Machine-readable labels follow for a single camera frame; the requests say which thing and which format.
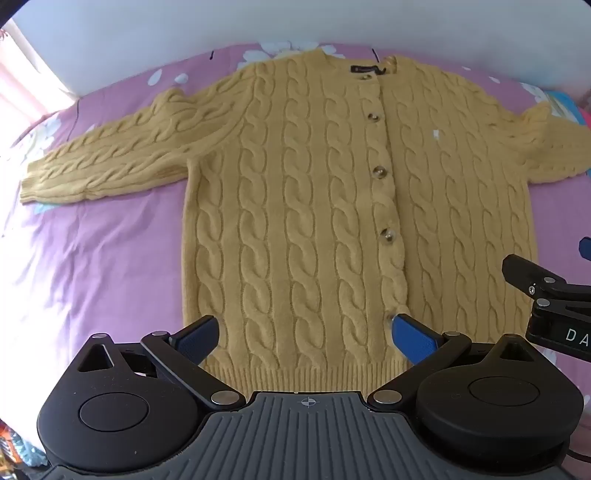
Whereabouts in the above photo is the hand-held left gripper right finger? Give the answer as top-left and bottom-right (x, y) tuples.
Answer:
(368, 313), (537, 409)

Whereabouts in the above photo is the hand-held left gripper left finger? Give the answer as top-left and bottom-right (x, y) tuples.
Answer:
(76, 315), (246, 409)

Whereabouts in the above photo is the yellow cable-knit cardigan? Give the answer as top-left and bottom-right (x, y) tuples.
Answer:
(21, 50), (591, 394)

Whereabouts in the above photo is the pink floral bed sheet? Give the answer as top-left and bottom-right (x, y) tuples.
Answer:
(0, 41), (591, 446)

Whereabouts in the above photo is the light blue patterned cloth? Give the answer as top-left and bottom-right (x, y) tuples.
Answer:
(542, 88), (591, 127)

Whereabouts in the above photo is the teal patterned item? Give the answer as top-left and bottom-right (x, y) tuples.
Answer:
(0, 422), (49, 469)

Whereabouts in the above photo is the pink curtain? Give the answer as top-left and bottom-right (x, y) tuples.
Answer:
(0, 25), (80, 123)

